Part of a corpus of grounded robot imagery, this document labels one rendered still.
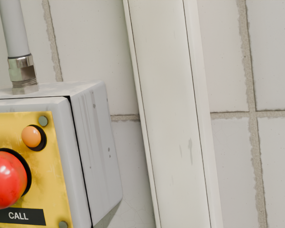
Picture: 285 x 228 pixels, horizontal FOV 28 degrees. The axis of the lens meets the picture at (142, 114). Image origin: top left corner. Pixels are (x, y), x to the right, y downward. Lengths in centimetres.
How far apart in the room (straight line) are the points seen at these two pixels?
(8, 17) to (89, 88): 8
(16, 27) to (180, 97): 13
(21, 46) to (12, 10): 3
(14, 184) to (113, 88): 11
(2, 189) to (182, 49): 15
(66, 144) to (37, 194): 5
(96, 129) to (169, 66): 7
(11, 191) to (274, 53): 20
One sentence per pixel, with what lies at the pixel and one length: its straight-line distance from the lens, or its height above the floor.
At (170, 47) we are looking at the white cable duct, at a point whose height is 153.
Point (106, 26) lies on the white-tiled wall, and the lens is 43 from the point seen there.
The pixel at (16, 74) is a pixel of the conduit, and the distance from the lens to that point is 42.
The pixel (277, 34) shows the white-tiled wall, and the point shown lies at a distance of 39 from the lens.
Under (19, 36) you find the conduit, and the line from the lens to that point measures 42.
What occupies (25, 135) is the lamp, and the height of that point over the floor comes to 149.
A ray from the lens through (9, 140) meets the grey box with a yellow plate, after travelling 41.
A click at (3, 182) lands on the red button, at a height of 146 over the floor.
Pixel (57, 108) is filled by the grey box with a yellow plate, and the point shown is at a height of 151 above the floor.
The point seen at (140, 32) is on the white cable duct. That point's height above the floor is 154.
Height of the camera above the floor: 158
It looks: 14 degrees down
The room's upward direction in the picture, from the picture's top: 8 degrees counter-clockwise
